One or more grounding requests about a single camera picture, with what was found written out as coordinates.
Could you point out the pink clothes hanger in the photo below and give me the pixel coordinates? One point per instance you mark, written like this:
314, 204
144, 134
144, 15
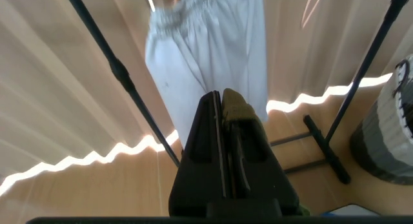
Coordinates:
308, 11

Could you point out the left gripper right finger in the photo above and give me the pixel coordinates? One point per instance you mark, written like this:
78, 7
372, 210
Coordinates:
264, 182

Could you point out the pale grey shorts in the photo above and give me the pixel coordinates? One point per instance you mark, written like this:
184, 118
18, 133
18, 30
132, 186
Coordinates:
206, 56

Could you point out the green garment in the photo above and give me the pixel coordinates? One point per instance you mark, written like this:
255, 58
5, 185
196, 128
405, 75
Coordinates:
237, 106

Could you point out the white laundry basket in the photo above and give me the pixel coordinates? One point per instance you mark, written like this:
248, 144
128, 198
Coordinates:
380, 143

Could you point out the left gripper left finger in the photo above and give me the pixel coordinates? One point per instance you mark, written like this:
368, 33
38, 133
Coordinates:
197, 172

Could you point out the black clothes rack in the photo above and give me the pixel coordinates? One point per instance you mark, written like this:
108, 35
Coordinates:
121, 72

